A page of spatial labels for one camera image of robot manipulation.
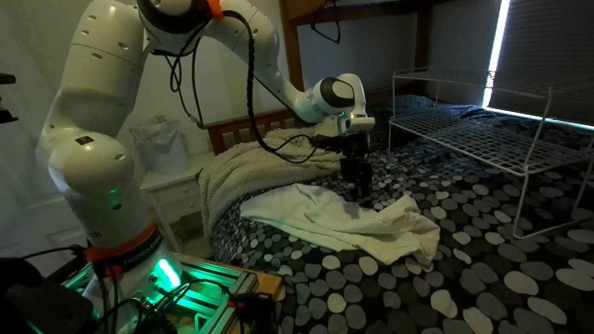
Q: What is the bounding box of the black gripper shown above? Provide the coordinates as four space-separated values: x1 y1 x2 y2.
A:
336 131 375 207

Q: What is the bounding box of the white pillow case cover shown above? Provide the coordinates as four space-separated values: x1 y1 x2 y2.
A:
237 181 443 269

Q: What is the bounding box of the blue pillow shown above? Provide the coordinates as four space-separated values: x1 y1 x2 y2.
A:
393 91 497 126

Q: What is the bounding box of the cream knitted blanket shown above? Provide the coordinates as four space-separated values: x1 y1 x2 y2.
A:
196 124 345 235

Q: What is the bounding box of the wooden board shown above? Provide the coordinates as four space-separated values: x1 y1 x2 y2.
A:
176 250 287 306

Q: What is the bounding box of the black pebble-pattern bedspread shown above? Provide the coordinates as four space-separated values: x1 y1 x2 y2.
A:
207 91 594 334

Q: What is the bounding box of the black clothes hanger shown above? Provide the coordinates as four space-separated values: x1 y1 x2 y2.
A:
308 0 343 46

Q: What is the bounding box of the white nightstand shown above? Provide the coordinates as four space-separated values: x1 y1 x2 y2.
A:
139 152 215 250

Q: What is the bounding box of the grey window blind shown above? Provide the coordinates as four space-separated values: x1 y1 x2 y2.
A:
486 0 594 128

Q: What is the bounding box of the black power box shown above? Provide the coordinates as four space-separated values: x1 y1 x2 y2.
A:
0 254 96 334

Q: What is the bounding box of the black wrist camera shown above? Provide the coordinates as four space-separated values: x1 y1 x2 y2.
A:
308 133 349 154

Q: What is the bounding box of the wooden bunk bed frame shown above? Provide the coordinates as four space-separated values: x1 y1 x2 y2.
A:
204 0 436 157

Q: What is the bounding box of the white wire rack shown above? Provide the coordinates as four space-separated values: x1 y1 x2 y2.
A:
386 65 594 243

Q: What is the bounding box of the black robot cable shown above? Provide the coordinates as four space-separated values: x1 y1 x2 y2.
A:
150 9 330 167

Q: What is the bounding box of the green-lit aluminium mounting frame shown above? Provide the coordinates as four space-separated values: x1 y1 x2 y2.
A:
59 250 265 334

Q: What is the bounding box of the black camera stand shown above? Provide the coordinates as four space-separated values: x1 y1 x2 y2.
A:
0 70 20 126

